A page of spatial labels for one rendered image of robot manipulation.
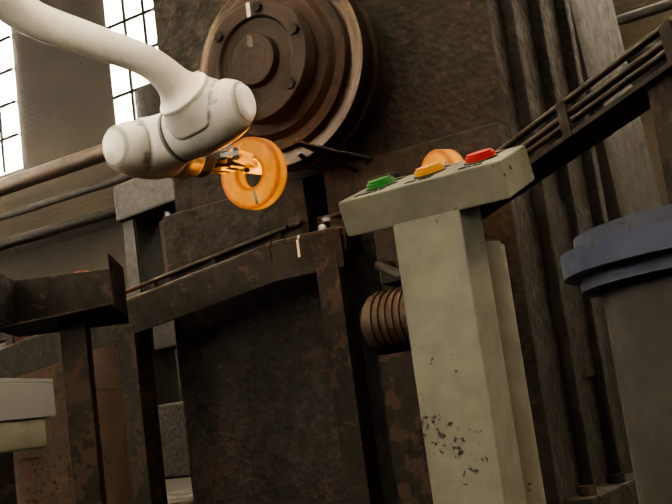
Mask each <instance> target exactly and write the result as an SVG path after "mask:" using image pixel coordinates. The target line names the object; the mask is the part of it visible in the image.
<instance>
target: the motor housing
mask: <svg viewBox="0 0 672 504"><path fill-rule="evenodd" d="M360 323H361V330H362V334H363V336H364V339H365V341H366V342H367V344H368V345H369V346H370V347H371V348H372V349H373V350H374V351H375V352H376V353H378V354H385V355H380V356H379V362H380V369H381V376H382V383H383V391H384V398H385V405H386V412H387V419H388V426H389V433H390V440H391V448H392V455H393V462H394V469H395V476H396V483H397V490H398V498H399V504H433V497H432V490H431V484H430V477H429V470H428V463H427V456H426V449H425V442H424V435H423V429H422V422H421V415H420V408H419V401H418V394H417V387H416V380H415V374H414V367H413V360H412V353H411V346H410V339H409V332H408V325H407V318H406V312H405V305H404V298H403V291H402V288H397V289H391V290H386V291H383V292H377V293H375V294H374V295H372V296H369V297H368V298H367V299H366V301H365V303H364V306H363V308H362V310H361V315H360Z"/></svg>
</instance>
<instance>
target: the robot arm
mask: <svg viewBox="0 0 672 504"><path fill-rule="evenodd" d="M0 21H1V22H3V23H4V24H6V25H7V26H9V27H11V28H13V29H14V30H16V31H18V32H20V33H22V34H24V35H26V36H28V37H31V38H33V39H36V40H38V41H41V42H44V43H47V44H50V45H53V46H56V47H59V48H62V49H65V50H68V51H71V52H74V53H77V54H80V55H83V56H86V57H90V58H93V59H96V60H99V61H102V62H105V63H108V64H111V65H114V66H117V67H120V68H123V69H126V70H129V71H131V72H134V73H136V74H138V75H140V76H141V77H143V78H144V79H146V80H147V81H148V82H150V83H151V84H152V85H153V86H154V87H155V89H156V90H157V91H158V93H159V95H160V97H161V106H160V112H161V113H159V114H156V115H152V116H148V117H143V118H139V119H137V120H129V121H125V122H121V123H118V124H116V125H114V126H112V127H110V128H109V129H108V130H107V131H106V133H105V135H104V138H103V142H102V145H103V153H104V157H105V159H106V162H107V164H108V165H109V166H110V167H111V168H113V169H114V170H116V171H118V172H120V173H122V174H125V175H128V176H131V177H135V178H140V179H150V180H160V179H165V178H177V179H185V180H186V179H188V178H192V177H200V178H201V177H205V176H207V175H209V174H230V173H231V172H236V173H237V172H239V171H240V172H242V173H249V174H256V175H262V168H261V165H260V163H259V162H258V161H257V160H256V159H253V154H251V153H248V152H246V151H243V150H241V149H239V147H233V149H231V152H228V151H225V150H220V149H222V148H224V147H226V146H227V145H229V144H231V143H232V142H234V141H235V140H237V139H238V138H239V137H241V136H242V135H243V134H244V133H245V132H246V131H247V130H248V129H249V128H250V126H251V123H252V121H253V120H254V117H255V115H256V102H255V98H254V96H253V94H252V92H251V90H250V89H249V88H248V87H247V86H246V85H245V84H243V83H242V82H241V81H238V80H233V79H221V80H218V79H214V78H211V77H208V76H207V75H205V74H204V73H203V72H197V73H195V72H190V71H188V70H186V69H185V68H184V67H182V66H181V65H180V64H178V63H177V62H176V61H175V60H173V59H172V58H171V57H169V56H168V55H166V54H165V53H163V52H162V51H160V50H158V49H157V48H155V47H153V46H151V45H149V44H147V43H144V42H142V41H140V40H137V39H135V38H132V37H129V36H127V35H124V34H122V33H119V32H116V31H114V30H111V29H108V28H106V27H103V26H100V25H98V24H95V23H92V22H89V21H87V20H84V19H81V18H79V17H76V16H73V15H71V14H68V13H66V12H63V11H60V10H58V9H55V8H53V7H50V6H48V5H46V4H44V3H42V2H40V1H38V0H0Z"/></svg>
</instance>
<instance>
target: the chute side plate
mask: <svg viewBox="0 0 672 504"><path fill-rule="evenodd" d="M296 240H298V242H299V249H300V257H298V252H297V244H296ZM271 252H272V253H271ZM332 254H337V258H338V265H339V267H344V266H346V264H345V256H344V249H343V242H342V235H341V229H335V230H331V231H327V232H323V233H319V234H315V235H311V236H307V237H303V238H299V239H295V240H291V241H287V242H283V243H279V244H275V245H271V248H270V246H268V247H265V248H263V249H260V250H258V251H255V252H253V253H250V254H247V255H245V256H242V257H240V258H237V259H235V260H232V261H230V262H227V263H225V264H222V265H219V266H217V267H214V268H212V269H209V270H207V271H204V272H202V273H199V274H197V275H194V276H191V277H189V278H186V279H184V280H181V281H179V282H176V283H174V284H171V285H168V286H166V287H163V288H161V289H158V290H156V291H153V292H151V293H148V294H146V295H143V296H140V297H138V298H135V299H133V300H130V301H128V302H127V309H128V319H129V323H127V324H119V325H111V326H103V327H95V328H90V332H91V343H92V350H93V349H95V348H98V347H101V346H103V345H106V344H109V343H112V342H114V341H117V330H116V328H117V327H122V326H126V325H131V324H134V333H135V334H136V333H139V332H141V331H144V330H147V329H150V328H152V327H155V326H158V325H160V324H163V323H166V322H169V321H171V320H174V319H177V318H179V317H182V316H185V315H188V314H190V313H193V312H196V311H198V310H201V309H204V308H207V307H209V306H212V305H215V304H217V303H220V302H223V301H225V300H228V299H231V298H234V297H236V296H239V295H242V294H244V293H247V292H250V291H253V290H255V289H258V288H261V287H263V286H266V285H269V284H272V283H274V282H277V281H281V280H286V279H290V278H295V277H299V276H304V275H308V274H313V273H317V272H316V265H315V258H319V257H323V256H328V255H332ZM60 361H62V359H61V348H60V336H59V332H56V333H48V334H44V335H41V336H38V337H36V338H33V339H31V340H28V341H26V342H23V343H21V344H18V345H16V346H13V347H10V348H8V349H5V350H3V351H0V378H17V377H19V376H22V375H25V374H28V373H30V372H33V371H36V370H38V369H41V368H44V367H47V366H49V365H52V364H55V363H57V362H60Z"/></svg>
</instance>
